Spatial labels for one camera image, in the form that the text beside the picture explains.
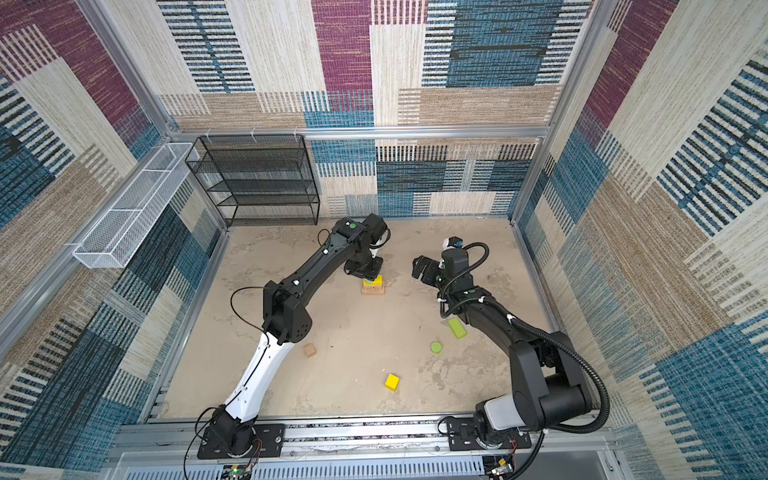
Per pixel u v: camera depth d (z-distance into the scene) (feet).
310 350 2.84
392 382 2.64
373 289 3.25
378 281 3.15
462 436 2.40
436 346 2.88
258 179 3.58
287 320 1.99
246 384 2.10
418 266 2.68
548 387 1.41
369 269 2.79
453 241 2.61
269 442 2.40
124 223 2.44
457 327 3.00
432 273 2.66
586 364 1.30
